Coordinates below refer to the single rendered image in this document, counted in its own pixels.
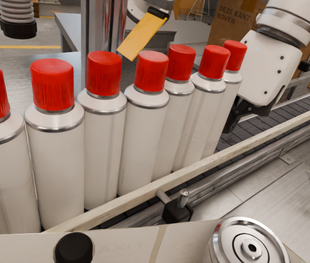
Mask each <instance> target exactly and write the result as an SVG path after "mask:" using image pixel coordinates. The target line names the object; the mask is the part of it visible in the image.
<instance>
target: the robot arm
mask: <svg viewBox="0 0 310 263"><path fill-rule="evenodd" d="M261 1H262V2H263V3H264V4H266V7H265V9H264V10H263V12H262V14H258V15H257V17H256V22H257V23H256V24H257V25H258V26H259V27H260V28H261V29H259V28H257V29H256V30H255V31H253V30H250V31H249V32H248V33H247V34H246V36H245V37H244V38H243V39H242V40H241V43H243V44H245V45H246V46H247V51H246V54H245V57H244V59H243V62H242V65H241V68H240V70H239V72H240V73H241V75H242V77H243V81H242V82H241V85H240V87H239V90H238V93H237V96H236V98H235V100H234V103H233V105H232V108H231V110H230V113H229V116H228V118H227V121H226V123H225V126H224V128H223V131H222V134H228V133H230V132H232V131H233V130H234V128H235V127H236V125H237V123H238V122H239V120H240V119H241V117H245V116H246V115H250V114H256V115H259V116H262V117H267V116H268V115H269V113H270V110H271V108H272V107H274V106H275V105H276V103H277V102H278V101H279V99H280V98H281V96H282V94H283V93H284V91H285V89H286V87H287V86H288V84H289V82H290V80H291V78H292V76H293V74H294V72H295V70H296V68H297V66H298V64H299V61H300V59H301V56H302V52H301V51H300V50H301V48H299V46H300V47H306V46H307V45H308V43H309V41H310V0H261ZM150 6H152V7H155V8H157V9H159V10H161V11H164V12H166V13H168V10H164V9H162V8H159V7H157V6H155V5H152V4H150V3H148V2H146V1H143V0H128V7H127V10H128V11H129V12H130V14H131V15H132V16H133V17H134V18H136V19H137V20H139V21H140V20H141V19H142V18H143V16H144V15H145V14H146V13H147V9H148V8H149V7H150ZM240 98H243V100H242V101H241V102H240V104H239V105H238V103H239V100H240ZM237 105H238V106H237ZM254 105H257V106H261V107H255V106H254Z"/></svg>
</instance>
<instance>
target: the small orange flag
mask: <svg viewBox="0 0 310 263"><path fill-rule="evenodd" d="M168 19H169V14H168V13H166V12H164V11H161V10H159V9H157V8H155V7H152V6H150V7H149V8H148V9H147V13H146V14H145V15H144V16H143V18H142V19H141V20H140V21H139V23H138V24H137V25H136V26H135V27H134V29H133V30H132V31H131V32H130V33H129V35H128V36H127V37H126V38H125V40H124V41H123V42H122V43H121V45H120V46H119V47H118V49H116V50H117V51H118V52H119V53H121V54H122V55H123V56H125V57H126V58H128V59H129V60H130V61H133V60H134V59H135V58H136V56H137V55H138V54H139V53H140V51H141V50H142V49H143V48H144V47H145V45H146V44H147V43H148V41H149V40H150V39H151V38H152V37H153V35H154V34H155V33H156V32H157V30H158V29H159V28H160V27H161V26H162V25H163V23H164V22H167V21H168Z"/></svg>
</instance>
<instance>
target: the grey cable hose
mask: <svg viewBox="0 0 310 263"><path fill-rule="evenodd" d="M32 6H33V2H32V0H0V13H1V17H0V26H1V30H3V34H4V35H5V36H6V37H9V38H12V39H18V40H27V39H32V38H34V37H36V32H37V31H38V30H37V24H36V20H35V19H34V12H33V11H34V9H33V7H32Z"/></svg>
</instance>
